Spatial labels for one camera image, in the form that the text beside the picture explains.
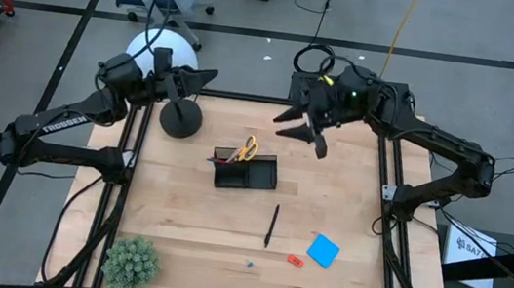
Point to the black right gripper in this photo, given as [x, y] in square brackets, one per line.
[346, 101]

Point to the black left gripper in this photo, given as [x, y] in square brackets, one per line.
[122, 80]

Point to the black pen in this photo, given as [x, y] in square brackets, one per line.
[271, 227]

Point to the blue sticky note pad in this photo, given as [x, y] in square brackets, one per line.
[323, 251]

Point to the orange eraser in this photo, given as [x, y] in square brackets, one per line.
[295, 261]

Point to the blue binder clip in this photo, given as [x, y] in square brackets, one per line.
[249, 263]

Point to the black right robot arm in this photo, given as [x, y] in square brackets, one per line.
[452, 155]

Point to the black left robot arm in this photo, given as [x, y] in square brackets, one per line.
[63, 125]

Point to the black mesh desk organizer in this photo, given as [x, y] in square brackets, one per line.
[260, 174]

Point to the white globe table lamp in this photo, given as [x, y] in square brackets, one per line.
[180, 46]

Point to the black perforated computer box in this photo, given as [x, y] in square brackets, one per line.
[403, 90]

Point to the green potted plant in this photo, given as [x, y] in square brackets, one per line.
[130, 265]

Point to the white paper sign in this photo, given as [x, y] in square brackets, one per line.
[470, 249]

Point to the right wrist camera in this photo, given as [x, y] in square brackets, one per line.
[320, 147]

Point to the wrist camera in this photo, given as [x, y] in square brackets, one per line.
[161, 61]
[320, 147]

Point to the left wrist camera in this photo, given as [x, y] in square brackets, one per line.
[161, 61]

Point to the black aluminium table frame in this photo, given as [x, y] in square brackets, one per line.
[243, 96]

